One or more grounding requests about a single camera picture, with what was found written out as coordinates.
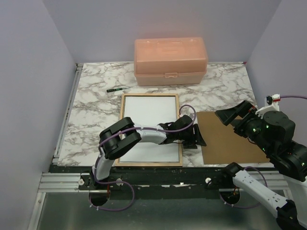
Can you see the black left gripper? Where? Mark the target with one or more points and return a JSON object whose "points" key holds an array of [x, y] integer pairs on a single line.
{"points": [[195, 139]]}

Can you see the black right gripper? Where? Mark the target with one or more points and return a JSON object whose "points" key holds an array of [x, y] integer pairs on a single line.
{"points": [[245, 109]]}

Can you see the brown cardboard backing sheet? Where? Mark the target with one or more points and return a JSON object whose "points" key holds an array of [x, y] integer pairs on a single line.
{"points": [[223, 146]]}

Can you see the glossy photo print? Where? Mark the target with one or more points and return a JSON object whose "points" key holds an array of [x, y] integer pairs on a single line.
{"points": [[151, 115]]}

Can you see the rectangular picture frame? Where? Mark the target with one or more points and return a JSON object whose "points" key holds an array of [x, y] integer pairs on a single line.
{"points": [[178, 107]]}

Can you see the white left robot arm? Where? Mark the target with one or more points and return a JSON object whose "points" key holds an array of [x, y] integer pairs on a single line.
{"points": [[116, 140]]}

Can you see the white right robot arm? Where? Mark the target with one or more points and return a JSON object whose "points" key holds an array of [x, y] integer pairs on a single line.
{"points": [[290, 214]]}

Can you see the orange translucent plastic toolbox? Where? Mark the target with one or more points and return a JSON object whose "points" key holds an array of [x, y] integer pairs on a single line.
{"points": [[170, 61]]}

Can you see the small green black screwdriver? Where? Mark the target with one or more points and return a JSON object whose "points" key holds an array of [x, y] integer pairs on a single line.
{"points": [[116, 89]]}

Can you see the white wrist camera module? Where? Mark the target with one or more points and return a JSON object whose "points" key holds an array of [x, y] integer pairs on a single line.
{"points": [[272, 102]]}

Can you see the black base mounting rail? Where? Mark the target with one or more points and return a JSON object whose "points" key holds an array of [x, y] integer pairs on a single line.
{"points": [[127, 183]]}

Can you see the aluminium extrusion frame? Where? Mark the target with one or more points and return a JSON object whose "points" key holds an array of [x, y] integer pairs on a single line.
{"points": [[62, 207]]}

